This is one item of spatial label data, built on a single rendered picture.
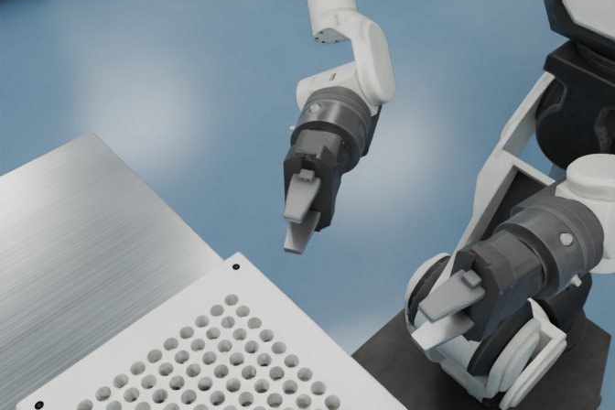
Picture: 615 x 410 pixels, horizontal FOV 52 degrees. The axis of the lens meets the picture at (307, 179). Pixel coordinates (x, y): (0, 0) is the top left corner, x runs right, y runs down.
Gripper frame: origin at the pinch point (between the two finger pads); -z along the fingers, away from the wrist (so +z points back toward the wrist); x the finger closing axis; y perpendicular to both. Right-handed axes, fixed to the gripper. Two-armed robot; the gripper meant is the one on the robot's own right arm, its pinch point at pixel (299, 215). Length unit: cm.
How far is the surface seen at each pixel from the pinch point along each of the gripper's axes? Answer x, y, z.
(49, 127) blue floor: 94, 118, 93
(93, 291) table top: 7.1, 20.8, -11.0
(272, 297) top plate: -0.1, -0.3, -11.0
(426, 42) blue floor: 93, -1, 180
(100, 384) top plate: -0.1, 11.4, -23.5
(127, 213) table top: 7.0, 22.4, 0.4
